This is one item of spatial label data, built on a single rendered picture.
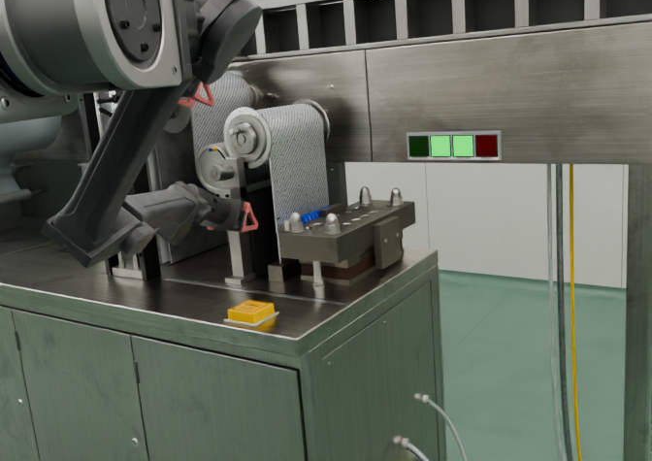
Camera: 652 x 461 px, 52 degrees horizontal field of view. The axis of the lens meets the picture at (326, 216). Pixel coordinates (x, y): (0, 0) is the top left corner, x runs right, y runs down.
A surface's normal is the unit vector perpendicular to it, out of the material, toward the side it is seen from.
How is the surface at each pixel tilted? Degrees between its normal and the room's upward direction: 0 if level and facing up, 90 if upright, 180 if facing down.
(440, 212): 90
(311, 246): 90
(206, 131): 92
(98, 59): 130
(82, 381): 90
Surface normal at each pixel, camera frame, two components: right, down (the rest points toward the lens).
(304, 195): 0.84, 0.05
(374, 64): -0.54, 0.22
